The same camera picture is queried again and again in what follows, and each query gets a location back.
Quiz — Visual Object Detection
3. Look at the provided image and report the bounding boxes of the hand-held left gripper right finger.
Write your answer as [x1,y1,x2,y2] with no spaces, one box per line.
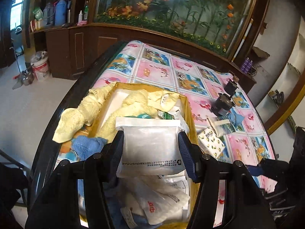
[177,131,277,229]

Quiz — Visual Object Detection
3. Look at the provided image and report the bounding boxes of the yellow cardboard box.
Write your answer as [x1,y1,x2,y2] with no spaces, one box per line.
[57,81,199,229]

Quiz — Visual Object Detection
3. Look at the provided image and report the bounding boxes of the white translucent packet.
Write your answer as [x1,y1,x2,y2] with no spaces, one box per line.
[116,116,189,179]

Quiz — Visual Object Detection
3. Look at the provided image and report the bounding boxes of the aquarium with artificial flowers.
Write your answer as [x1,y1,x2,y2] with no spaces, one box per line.
[92,0,260,58]

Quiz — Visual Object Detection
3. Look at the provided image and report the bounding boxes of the lemon print tissue packet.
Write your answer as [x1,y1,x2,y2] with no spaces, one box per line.
[197,127,226,159]

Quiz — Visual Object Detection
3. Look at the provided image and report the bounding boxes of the blue water jug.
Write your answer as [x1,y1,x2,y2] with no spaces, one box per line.
[54,0,68,26]

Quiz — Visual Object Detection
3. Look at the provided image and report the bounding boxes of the white stick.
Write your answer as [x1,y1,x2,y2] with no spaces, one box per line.
[231,19,253,62]

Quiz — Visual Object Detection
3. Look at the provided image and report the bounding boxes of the white paper packet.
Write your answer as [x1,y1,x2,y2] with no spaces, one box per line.
[158,175,190,195]

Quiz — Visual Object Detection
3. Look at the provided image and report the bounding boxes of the blue towel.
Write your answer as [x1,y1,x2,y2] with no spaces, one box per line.
[71,135,108,160]

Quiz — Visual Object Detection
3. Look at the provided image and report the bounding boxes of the brown wooden cabinet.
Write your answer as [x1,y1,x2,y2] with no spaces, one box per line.
[22,0,272,96]

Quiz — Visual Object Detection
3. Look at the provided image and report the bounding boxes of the printed cartoon tablecloth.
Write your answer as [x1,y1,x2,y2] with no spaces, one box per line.
[57,40,278,229]

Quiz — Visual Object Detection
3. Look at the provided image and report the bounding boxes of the dark tangled item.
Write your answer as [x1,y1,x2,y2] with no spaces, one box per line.
[268,90,285,105]

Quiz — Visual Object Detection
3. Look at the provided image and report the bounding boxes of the cardboard piece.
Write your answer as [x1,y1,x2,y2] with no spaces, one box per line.
[253,46,271,58]

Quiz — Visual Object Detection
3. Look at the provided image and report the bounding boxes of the white plastic bucket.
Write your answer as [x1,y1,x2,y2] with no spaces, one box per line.
[31,51,51,81]

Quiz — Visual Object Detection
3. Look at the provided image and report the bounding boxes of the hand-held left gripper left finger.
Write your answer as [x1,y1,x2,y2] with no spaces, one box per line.
[25,130,125,229]

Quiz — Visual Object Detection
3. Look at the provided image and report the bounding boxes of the clear water jug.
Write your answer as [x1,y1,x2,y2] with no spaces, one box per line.
[42,3,55,27]

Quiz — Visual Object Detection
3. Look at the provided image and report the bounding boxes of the purple bottles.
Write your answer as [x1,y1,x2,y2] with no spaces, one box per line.
[241,58,253,73]

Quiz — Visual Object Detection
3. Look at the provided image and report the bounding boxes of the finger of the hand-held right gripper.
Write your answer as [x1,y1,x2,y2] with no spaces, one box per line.
[248,158,290,180]

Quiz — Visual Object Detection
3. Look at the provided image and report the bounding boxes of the green and white packet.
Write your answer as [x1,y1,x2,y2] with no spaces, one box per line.
[158,110,179,121]

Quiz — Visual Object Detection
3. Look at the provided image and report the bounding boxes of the small blue cloth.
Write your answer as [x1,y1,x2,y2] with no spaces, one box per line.
[225,112,246,132]

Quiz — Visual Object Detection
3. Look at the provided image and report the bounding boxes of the white bag red print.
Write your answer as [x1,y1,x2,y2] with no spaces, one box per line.
[139,188,190,225]

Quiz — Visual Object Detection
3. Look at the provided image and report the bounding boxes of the black cylindrical device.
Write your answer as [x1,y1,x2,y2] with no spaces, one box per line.
[211,94,235,118]

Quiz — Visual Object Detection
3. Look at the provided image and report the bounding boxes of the small black device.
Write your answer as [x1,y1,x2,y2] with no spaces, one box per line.
[224,76,240,95]

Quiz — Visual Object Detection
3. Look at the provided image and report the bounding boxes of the yellow towel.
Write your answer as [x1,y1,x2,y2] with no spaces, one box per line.
[52,82,181,144]

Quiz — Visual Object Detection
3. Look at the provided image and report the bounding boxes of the metal kettle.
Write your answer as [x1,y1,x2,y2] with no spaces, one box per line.
[20,68,35,86]

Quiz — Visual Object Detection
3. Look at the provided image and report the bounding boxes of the green bag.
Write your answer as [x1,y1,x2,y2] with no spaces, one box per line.
[33,7,43,21]

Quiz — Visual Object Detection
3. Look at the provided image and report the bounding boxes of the window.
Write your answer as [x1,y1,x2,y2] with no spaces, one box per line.
[10,0,25,31]

